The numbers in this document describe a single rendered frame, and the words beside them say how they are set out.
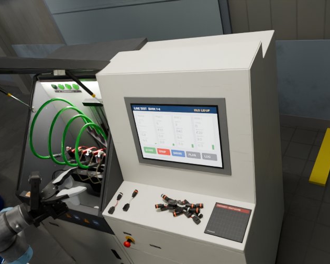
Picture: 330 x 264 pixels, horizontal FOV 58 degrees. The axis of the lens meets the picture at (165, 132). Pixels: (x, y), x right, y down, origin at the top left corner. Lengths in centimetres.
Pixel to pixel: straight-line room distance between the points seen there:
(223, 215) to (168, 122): 46
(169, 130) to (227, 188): 36
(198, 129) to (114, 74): 44
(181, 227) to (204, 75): 65
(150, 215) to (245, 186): 45
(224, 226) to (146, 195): 43
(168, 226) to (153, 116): 48
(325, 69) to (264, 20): 65
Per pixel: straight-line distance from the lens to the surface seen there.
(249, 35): 154
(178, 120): 125
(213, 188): 138
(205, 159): 130
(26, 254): 113
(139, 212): 146
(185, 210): 137
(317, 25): 272
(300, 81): 296
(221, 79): 112
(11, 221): 103
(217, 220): 132
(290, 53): 285
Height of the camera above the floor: 206
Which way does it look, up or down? 36 degrees down
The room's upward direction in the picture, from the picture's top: 19 degrees counter-clockwise
